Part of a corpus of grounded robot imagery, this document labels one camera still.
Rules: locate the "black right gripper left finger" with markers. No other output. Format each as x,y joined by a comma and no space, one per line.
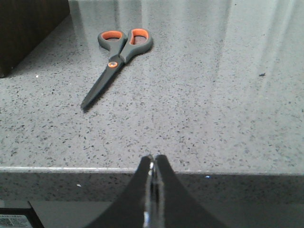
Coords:
127,211

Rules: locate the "grey orange scissors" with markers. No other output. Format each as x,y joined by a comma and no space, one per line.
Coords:
122,48

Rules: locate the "white QR code label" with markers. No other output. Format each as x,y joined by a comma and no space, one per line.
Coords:
14,221

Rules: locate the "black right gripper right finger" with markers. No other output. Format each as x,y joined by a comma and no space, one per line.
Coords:
175,207

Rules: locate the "black appliance under counter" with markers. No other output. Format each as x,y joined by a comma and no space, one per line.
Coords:
18,214

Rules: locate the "dark wooden drawer cabinet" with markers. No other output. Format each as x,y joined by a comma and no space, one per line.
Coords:
23,25

